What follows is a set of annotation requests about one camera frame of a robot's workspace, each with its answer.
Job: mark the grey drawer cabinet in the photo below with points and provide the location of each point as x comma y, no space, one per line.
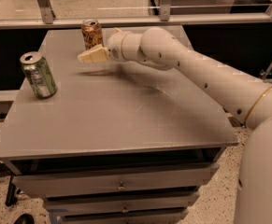
110,116

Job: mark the green soda can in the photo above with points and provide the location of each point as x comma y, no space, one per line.
37,71

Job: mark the grey drawer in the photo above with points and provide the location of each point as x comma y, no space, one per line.
121,202
158,216
120,180

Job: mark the black shoe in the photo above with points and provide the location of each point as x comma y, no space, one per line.
25,219

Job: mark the metal railing frame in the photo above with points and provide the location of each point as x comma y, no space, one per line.
25,14

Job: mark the bottom grey drawer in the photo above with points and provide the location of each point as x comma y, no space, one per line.
158,216

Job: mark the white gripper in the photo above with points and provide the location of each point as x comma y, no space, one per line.
114,47

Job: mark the top grey drawer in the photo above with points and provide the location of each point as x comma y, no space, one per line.
120,180

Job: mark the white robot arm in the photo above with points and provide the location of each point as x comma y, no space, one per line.
247,98

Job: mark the orange soda can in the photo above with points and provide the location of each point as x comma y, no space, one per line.
92,33

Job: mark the middle grey drawer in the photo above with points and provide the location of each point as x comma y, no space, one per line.
121,202

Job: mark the black cabinet leg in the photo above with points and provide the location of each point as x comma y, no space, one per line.
11,190

